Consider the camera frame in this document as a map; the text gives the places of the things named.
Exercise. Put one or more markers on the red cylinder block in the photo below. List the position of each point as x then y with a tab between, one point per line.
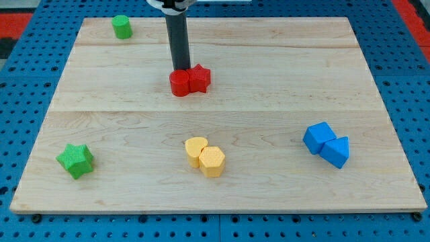
179	80

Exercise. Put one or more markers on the yellow heart block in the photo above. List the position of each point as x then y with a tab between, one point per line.
193	148

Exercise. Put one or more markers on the red star block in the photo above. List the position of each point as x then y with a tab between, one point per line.
199	79

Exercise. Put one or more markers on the green star block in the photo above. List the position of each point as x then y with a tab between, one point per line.
76	159

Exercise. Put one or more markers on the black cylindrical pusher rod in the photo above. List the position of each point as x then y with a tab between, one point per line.
178	40

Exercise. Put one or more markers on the blue cube block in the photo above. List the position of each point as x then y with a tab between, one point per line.
317	135

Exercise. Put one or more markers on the wooden board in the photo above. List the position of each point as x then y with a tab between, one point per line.
272	78

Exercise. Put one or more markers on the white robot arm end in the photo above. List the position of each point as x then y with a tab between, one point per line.
171	7

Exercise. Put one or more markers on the green cylinder block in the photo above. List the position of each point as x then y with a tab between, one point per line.
122	27

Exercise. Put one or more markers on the yellow hexagon block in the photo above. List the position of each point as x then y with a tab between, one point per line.
212	161

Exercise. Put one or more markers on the blue triangular prism block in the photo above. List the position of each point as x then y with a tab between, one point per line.
336	152

